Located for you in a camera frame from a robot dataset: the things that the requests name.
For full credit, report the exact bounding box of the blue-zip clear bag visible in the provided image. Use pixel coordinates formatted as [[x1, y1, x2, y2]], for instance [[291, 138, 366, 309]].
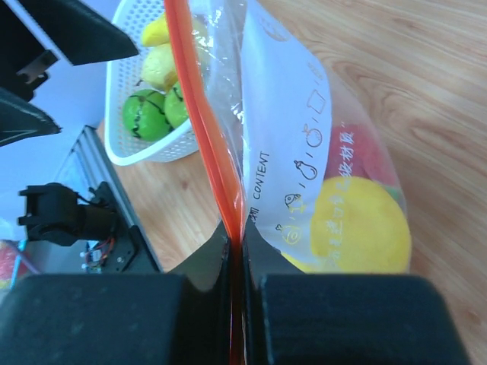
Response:
[[0, 242, 30, 289]]

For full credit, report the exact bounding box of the white perforated plastic basket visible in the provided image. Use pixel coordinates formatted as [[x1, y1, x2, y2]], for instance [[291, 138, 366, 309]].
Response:
[[104, 1, 198, 166]]

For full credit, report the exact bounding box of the red dragon fruit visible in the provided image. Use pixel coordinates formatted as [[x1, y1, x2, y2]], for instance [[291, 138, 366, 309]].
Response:
[[324, 124, 402, 201]]

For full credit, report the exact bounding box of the yellow fake banana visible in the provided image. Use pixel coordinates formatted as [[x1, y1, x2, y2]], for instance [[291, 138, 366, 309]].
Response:
[[141, 14, 170, 47]]

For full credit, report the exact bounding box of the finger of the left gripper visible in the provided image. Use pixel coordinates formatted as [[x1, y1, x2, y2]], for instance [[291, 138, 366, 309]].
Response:
[[1, 0, 138, 67], [0, 88, 60, 146]]

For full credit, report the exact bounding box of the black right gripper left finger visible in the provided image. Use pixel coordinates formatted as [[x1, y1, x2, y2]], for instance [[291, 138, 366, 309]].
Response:
[[1, 226, 231, 364]]

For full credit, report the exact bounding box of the yellow fake lemon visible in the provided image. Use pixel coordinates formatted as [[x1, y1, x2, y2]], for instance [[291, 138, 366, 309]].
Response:
[[141, 43, 178, 93]]

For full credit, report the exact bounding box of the green striped fake melon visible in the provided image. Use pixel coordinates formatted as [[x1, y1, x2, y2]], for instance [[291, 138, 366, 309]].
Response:
[[123, 89, 172, 142]]

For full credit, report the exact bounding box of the yellow fake pear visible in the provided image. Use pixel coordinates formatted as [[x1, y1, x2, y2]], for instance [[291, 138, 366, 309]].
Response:
[[283, 176, 412, 274]]

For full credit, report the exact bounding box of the orange-zip bag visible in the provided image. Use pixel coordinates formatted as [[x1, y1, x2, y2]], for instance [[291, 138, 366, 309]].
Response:
[[164, 0, 412, 365]]

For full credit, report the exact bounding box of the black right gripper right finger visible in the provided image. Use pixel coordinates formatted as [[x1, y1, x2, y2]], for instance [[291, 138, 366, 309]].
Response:
[[242, 222, 469, 364]]

